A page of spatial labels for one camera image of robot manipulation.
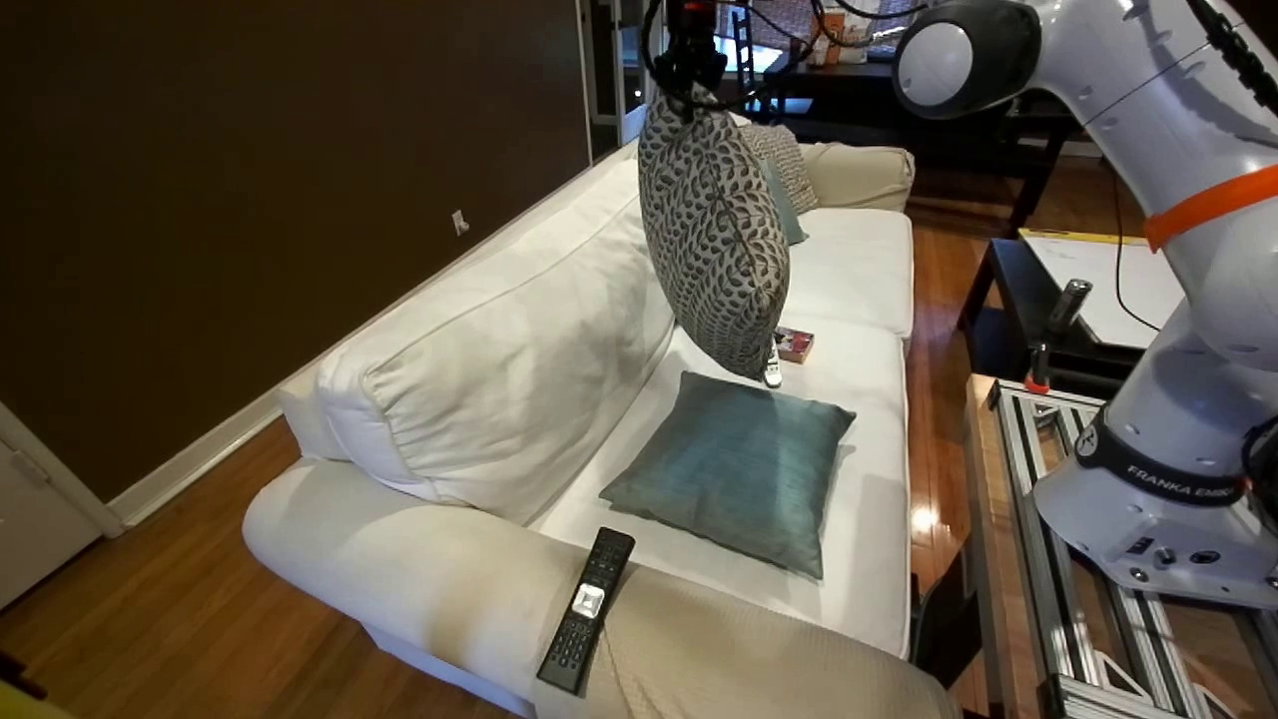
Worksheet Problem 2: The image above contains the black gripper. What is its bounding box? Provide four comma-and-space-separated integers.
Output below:
654, 0, 727, 110

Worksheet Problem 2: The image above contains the brown leaf pattern pillow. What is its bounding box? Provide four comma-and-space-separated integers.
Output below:
638, 93, 790, 381

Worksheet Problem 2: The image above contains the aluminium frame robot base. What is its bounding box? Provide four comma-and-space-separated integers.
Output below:
980, 381, 1278, 719

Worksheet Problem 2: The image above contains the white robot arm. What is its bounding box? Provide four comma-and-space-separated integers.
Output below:
893, 0, 1278, 612

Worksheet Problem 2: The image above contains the magazine on sofa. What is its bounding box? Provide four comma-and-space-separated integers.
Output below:
774, 329, 815, 363

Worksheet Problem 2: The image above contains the dark side table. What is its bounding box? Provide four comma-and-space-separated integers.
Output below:
959, 240, 1141, 401

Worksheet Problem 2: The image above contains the cream fabric sofa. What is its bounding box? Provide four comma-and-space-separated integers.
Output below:
244, 142, 959, 719

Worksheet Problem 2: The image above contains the black remote control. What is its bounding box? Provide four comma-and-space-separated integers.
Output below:
538, 526, 635, 696

